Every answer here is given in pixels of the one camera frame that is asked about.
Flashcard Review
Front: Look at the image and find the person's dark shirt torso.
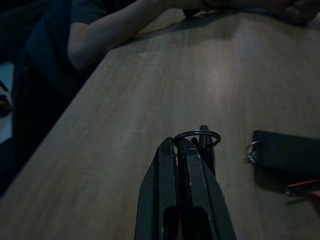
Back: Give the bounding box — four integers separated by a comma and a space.
0, 0, 109, 197

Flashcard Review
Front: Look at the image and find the key with black head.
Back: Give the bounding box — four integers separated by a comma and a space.
191, 124, 217, 177

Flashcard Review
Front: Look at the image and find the person's left hand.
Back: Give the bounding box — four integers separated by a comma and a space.
264, 0, 320, 25

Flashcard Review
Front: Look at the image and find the small silver key ring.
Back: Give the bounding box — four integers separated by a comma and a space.
244, 140, 265, 164

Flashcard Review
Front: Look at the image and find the thin orange cord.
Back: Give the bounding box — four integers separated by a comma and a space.
284, 177, 320, 205

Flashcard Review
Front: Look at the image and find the person's right hand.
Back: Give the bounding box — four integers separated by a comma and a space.
200, 0, 251, 13

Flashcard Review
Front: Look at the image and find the silver metal key ring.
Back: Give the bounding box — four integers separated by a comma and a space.
172, 129, 222, 151

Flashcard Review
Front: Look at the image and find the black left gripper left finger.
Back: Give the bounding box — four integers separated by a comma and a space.
134, 136, 181, 240

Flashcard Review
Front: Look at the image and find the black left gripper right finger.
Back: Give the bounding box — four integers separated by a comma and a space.
177, 138, 237, 240

